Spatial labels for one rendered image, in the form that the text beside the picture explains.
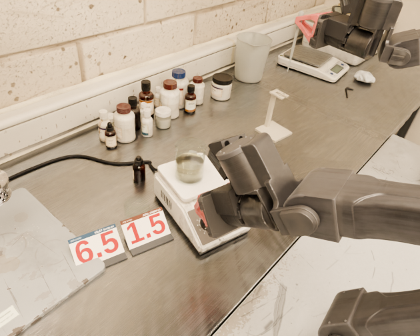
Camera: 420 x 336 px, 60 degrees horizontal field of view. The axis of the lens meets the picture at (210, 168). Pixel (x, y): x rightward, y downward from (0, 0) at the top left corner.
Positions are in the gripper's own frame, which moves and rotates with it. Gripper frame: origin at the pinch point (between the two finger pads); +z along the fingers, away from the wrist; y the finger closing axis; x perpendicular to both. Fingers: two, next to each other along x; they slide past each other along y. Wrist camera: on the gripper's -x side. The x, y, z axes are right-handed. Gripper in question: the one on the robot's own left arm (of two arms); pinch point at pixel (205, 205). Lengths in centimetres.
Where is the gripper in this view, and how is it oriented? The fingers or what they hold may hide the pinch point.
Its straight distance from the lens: 64.3
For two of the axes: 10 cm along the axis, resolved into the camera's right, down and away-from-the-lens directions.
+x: 2.9, 9.5, 0.9
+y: -8.2, 3.0, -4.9
